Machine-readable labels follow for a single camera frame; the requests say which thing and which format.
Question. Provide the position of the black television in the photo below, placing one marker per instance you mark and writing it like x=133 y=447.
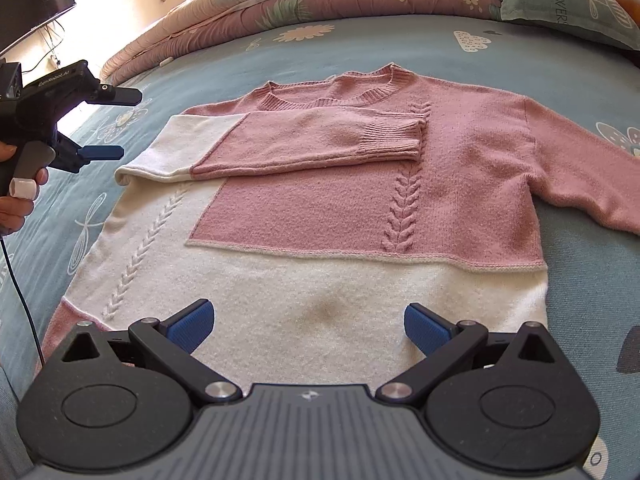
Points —
x=30 y=5

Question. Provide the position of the person's left hand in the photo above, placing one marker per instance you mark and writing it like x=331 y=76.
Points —
x=12 y=210

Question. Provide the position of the grey-green printed pillow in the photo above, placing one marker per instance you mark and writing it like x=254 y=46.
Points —
x=560 y=5

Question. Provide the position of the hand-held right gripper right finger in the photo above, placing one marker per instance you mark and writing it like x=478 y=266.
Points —
x=425 y=329

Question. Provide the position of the pink and white knit sweater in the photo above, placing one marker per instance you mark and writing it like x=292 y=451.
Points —
x=350 y=210

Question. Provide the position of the pink floral quilt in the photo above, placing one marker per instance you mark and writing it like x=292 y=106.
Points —
x=325 y=0

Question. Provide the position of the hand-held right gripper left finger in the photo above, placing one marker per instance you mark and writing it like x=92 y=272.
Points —
x=192 y=325

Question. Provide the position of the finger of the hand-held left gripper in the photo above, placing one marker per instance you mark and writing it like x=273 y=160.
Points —
x=120 y=96
x=102 y=152

